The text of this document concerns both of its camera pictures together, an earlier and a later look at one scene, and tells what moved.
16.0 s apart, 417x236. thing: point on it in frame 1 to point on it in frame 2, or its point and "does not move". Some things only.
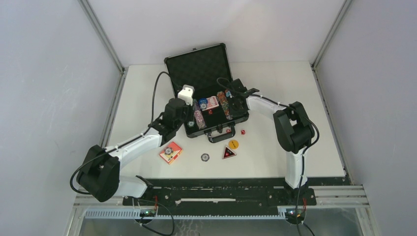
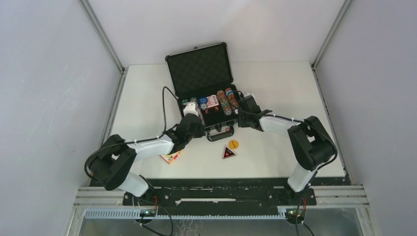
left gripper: x=190 y=109 to x=201 y=129
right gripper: x=234 y=112 to x=241 y=123
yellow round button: x=233 y=144 does not move
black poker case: x=206 y=70 does not move
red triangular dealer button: x=227 y=153 does not move
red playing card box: x=171 y=152 does not move
